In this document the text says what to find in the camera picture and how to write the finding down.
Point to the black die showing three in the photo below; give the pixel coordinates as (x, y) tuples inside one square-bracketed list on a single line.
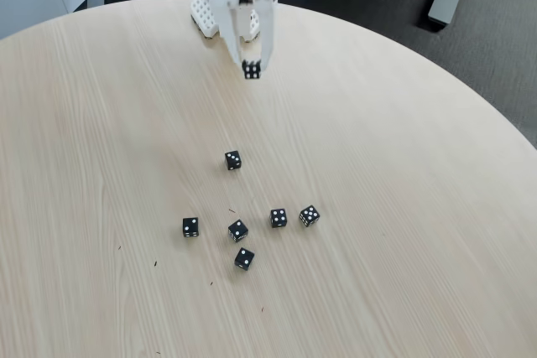
[(233, 160)]

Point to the black die showing five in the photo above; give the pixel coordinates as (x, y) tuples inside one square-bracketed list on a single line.
[(309, 215)]

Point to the black die showing two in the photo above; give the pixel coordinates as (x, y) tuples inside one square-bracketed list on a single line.
[(238, 230), (190, 227)]

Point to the black die showing four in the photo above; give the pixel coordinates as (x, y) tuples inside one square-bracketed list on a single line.
[(278, 218)]

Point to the black die showing one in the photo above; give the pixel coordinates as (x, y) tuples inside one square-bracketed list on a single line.
[(244, 258)]

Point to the black die showing six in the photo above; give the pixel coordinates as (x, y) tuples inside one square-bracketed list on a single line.
[(251, 71)]

